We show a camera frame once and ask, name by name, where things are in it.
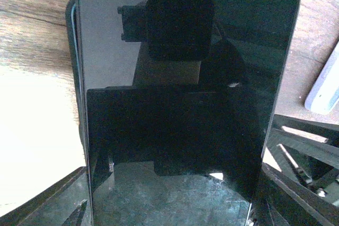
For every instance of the black phone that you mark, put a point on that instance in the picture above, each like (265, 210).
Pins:
(175, 101)

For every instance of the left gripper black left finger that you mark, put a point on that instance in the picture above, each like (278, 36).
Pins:
(67, 202)

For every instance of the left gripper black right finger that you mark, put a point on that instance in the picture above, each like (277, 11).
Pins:
(304, 188)

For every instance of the lilac phone case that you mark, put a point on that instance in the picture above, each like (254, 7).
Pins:
(323, 96)

